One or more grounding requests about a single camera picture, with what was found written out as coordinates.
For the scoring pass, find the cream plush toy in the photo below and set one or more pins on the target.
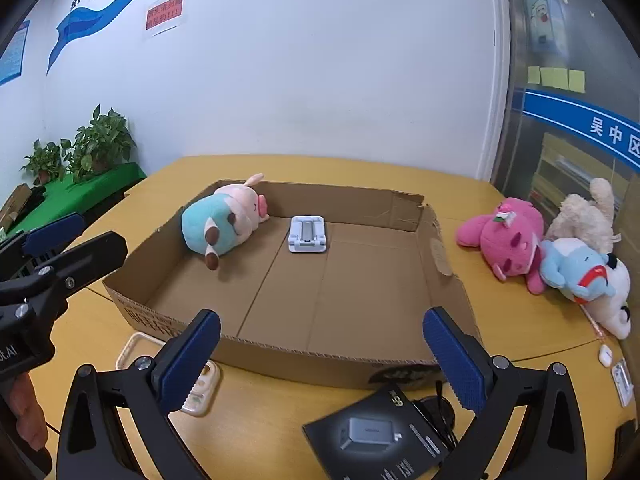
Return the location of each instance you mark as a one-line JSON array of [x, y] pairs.
[[585, 220]]

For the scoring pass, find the white earbuds case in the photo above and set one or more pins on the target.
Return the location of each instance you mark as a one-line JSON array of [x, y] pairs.
[[606, 354]]

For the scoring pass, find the white phone stand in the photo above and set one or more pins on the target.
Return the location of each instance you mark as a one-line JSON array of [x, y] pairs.
[[309, 235]]

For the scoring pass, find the red wall sign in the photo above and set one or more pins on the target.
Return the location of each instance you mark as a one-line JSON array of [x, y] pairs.
[[166, 12]]

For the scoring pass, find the brown cardboard box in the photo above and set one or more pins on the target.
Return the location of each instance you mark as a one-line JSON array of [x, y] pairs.
[[310, 300]]

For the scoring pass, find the cartoon glass sticker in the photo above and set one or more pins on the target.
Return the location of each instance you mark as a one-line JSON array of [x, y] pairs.
[[542, 10]]

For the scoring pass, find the green table cloth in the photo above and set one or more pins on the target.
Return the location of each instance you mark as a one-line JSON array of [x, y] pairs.
[[85, 192]]

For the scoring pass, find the blue glass banner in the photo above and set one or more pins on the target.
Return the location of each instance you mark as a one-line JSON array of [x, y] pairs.
[[575, 115]]

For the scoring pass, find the teal and pink pig plush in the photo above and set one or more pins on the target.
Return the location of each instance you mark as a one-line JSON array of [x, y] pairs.
[[215, 220]]

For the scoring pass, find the white dog plush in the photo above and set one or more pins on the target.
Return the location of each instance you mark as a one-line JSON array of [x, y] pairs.
[[612, 305]]

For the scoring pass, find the blue ribbon wall decal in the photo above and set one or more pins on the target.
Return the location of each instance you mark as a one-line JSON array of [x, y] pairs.
[[82, 25]]

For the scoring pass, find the wooden desktop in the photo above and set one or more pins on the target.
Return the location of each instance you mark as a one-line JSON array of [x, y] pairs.
[[260, 410]]

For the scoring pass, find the blue framed wall poster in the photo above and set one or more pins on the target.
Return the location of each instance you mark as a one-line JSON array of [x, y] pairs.
[[14, 52]]

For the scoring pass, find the small yellow sticky note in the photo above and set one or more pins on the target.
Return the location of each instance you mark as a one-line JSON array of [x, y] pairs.
[[534, 75]]

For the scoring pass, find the black charger box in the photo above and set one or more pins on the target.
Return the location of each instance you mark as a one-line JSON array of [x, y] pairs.
[[370, 440]]

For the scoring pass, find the large potted green plant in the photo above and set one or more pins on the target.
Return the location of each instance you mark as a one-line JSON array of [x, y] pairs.
[[102, 142]]

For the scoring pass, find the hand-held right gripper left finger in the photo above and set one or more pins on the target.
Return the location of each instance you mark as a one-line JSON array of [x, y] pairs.
[[186, 362]]

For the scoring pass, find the person's left hand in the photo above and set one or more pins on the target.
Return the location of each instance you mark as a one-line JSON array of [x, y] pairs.
[[27, 407]]

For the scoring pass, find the clear cream phone case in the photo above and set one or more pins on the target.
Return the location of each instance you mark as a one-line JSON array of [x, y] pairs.
[[202, 390]]

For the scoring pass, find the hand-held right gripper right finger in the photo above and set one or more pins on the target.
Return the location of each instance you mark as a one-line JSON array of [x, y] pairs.
[[457, 366]]

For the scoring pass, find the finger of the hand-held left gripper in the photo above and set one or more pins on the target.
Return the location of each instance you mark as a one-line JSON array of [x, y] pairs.
[[92, 257], [52, 234]]

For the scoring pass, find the pink bear plush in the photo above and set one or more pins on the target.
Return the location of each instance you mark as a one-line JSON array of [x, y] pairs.
[[505, 240]]

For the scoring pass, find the wide yellow sticky note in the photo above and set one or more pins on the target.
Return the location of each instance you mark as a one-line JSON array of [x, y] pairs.
[[554, 77]]

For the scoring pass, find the blue elephant plush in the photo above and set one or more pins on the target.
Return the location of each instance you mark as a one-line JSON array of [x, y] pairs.
[[570, 267]]

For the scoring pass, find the black sunglasses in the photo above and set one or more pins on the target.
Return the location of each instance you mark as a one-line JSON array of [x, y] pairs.
[[442, 415]]

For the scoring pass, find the small potted green plant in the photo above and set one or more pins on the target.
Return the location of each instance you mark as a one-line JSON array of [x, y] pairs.
[[45, 160]]

